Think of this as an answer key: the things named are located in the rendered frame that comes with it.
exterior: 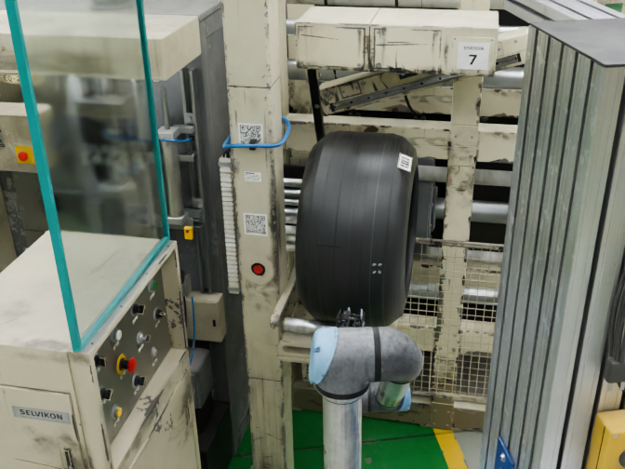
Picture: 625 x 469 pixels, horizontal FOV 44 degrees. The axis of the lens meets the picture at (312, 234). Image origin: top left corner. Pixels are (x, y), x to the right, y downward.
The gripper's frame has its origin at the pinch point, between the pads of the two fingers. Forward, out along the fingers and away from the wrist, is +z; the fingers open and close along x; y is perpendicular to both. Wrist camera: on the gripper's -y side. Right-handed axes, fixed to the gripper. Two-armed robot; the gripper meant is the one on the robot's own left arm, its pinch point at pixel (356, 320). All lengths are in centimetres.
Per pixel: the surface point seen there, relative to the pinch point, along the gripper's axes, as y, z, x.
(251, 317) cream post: -13.4, 20.5, 37.9
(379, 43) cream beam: 75, 35, 1
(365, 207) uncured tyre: 34.7, -0.8, -1.5
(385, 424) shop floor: -93, 87, -2
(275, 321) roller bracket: -7.6, 8.5, 26.5
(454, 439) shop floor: -93, 83, -32
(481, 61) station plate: 70, 36, -29
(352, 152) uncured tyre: 46.7, 12.7, 4.4
